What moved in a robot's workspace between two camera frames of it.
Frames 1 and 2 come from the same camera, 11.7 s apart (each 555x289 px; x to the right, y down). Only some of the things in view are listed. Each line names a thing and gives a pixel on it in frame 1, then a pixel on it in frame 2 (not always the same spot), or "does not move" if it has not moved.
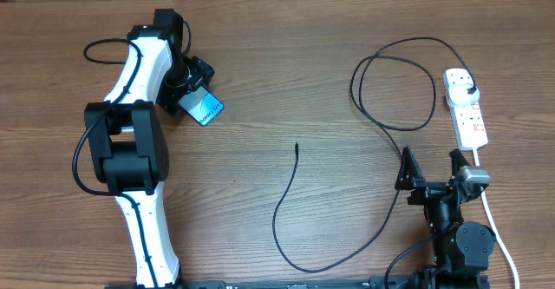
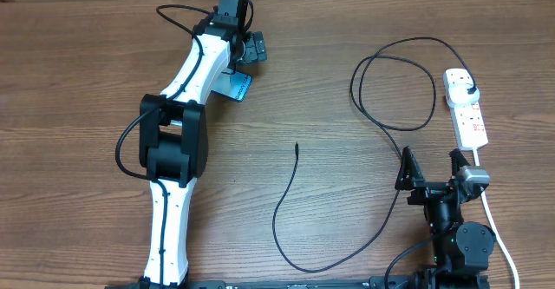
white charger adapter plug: x=458 y=95 does not move
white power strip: x=467 y=121 does not move
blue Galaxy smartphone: x=202 y=106 → x=234 y=85
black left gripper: x=169 y=96 → x=255 y=46
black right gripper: x=408 y=177 does not move
